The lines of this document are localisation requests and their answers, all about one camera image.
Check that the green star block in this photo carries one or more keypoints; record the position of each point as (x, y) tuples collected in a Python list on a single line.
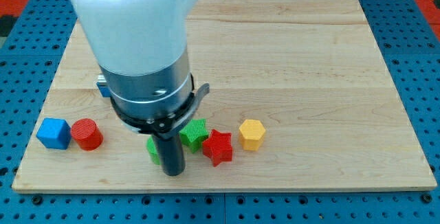
[(193, 134)]

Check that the green block behind tool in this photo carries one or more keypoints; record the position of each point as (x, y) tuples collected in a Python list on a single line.
[(151, 149)]

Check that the blue cube block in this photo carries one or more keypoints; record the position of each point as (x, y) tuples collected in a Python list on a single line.
[(54, 133)]

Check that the red cylinder block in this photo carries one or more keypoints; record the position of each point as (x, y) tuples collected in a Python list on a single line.
[(86, 134)]

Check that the yellow hexagon block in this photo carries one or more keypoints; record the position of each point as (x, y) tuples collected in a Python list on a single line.
[(251, 134)]

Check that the red star block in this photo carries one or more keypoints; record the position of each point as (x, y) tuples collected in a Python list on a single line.
[(218, 147)]

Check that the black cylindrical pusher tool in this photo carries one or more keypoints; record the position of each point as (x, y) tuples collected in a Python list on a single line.
[(171, 155)]

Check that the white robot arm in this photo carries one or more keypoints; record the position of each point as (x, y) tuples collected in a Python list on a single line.
[(140, 46)]

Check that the blue block behind arm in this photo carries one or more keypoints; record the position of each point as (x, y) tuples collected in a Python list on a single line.
[(101, 84)]

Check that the wooden board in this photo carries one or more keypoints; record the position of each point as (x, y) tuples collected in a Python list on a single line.
[(309, 70)]

